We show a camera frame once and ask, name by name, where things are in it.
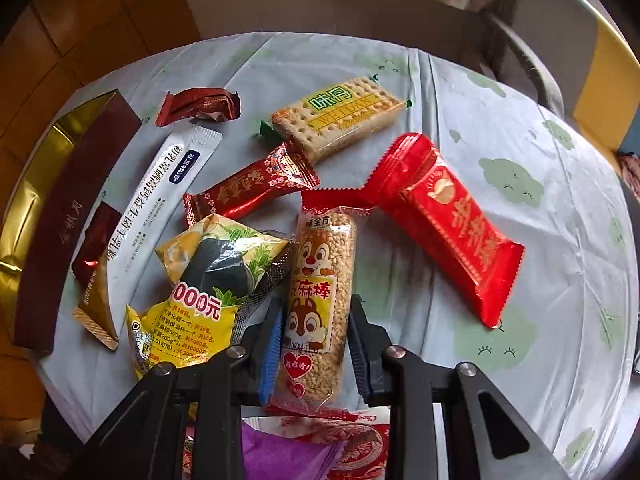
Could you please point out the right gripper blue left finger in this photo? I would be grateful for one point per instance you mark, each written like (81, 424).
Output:
(143, 438)

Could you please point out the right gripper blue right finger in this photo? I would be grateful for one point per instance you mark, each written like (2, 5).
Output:
(445, 423)

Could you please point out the sesame stick squirrel packet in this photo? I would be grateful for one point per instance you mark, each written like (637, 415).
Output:
(314, 334)

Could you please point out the dark red wrapper packet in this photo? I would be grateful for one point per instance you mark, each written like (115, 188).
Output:
(216, 104)

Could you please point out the purple snack packet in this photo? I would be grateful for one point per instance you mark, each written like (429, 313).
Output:
(266, 456)

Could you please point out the red patterned white-edge packet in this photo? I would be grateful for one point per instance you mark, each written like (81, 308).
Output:
(365, 434)

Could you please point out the yellow green snack packet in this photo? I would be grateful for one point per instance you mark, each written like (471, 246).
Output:
(215, 268)

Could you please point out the white long sachet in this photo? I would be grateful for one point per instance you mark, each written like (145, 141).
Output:
(115, 277)

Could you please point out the large red cake packet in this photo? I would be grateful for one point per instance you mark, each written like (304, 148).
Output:
(415, 187)

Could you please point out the maroon gold gift box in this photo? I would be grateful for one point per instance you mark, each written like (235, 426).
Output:
(48, 209)

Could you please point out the pink cloth on sofa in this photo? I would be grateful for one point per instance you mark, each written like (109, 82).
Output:
(630, 164)

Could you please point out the dark red gold candy packet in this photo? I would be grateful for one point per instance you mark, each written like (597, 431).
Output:
(283, 171)

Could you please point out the light blue cloud-print tablecloth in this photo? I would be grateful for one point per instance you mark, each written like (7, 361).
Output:
(487, 158)

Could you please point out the cracker packet green yellow label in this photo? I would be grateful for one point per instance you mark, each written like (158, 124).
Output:
(331, 119)

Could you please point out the grey yellow blue sofa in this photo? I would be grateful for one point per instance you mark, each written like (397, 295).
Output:
(590, 60)

